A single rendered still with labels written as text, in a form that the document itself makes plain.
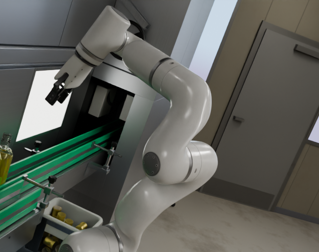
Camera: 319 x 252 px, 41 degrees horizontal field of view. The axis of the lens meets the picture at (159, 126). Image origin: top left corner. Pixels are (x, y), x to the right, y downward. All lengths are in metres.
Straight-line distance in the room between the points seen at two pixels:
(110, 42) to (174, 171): 0.46
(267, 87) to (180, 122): 4.26
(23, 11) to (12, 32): 0.08
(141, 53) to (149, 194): 0.35
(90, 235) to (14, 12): 0.80
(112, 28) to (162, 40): 1.07
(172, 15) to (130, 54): 1.17
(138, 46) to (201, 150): 0.31
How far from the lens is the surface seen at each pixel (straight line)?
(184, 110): 0.98
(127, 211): 1.10
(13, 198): 1.62
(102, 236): 1.22
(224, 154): 5.28
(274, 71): 5.19
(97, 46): 1.23
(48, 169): 1.86
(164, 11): 2.27
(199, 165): 1.01
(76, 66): 1.25
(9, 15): 1.56
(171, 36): 2.26
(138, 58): 1.09
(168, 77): 1.02
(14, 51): 1.62
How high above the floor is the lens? 1.85
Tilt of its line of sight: 14 degrees down
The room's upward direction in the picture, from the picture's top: 21 degrees clockwise
